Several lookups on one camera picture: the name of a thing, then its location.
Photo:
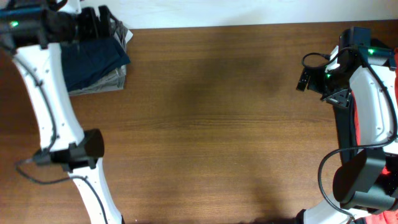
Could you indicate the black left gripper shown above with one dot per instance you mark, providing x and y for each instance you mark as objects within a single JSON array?
[{"x": 96, "y": 33}]

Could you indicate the red t-shirt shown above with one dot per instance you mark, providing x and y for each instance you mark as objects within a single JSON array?
[{"x": 372, "y": 124}]

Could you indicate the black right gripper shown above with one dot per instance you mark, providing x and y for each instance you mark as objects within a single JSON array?
[{"x": 342, "y": 99}]

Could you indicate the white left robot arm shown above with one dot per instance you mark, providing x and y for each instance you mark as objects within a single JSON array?
[{"x": 32, "y": 33}]

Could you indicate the dark navy blue shorts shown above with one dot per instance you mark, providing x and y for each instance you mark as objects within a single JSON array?
[{"x": 85, "y": 63}]

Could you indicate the folded grey cargo shorts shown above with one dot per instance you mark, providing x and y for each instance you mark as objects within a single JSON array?
[{"x": 115, "y": 79}]

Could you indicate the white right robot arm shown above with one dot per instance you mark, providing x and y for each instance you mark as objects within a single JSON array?
[{"x": 353, "y": 43}]

